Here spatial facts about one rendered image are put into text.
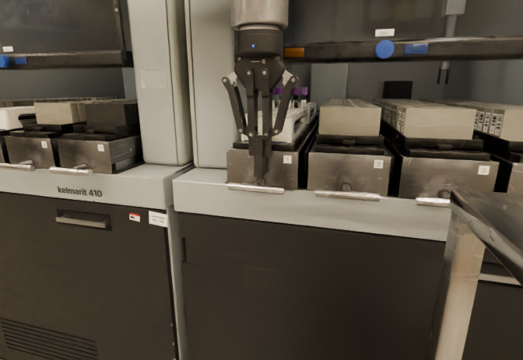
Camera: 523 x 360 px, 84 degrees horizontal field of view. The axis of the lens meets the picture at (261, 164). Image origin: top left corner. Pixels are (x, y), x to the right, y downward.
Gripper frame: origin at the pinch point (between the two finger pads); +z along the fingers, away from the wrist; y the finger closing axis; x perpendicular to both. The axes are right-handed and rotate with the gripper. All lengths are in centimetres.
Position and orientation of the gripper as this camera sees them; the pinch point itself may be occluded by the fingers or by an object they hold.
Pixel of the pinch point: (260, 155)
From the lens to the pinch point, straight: 51.4
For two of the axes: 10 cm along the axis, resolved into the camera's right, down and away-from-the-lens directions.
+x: -2.5, 2.4, -9.4
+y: -9.7, -0.6, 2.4
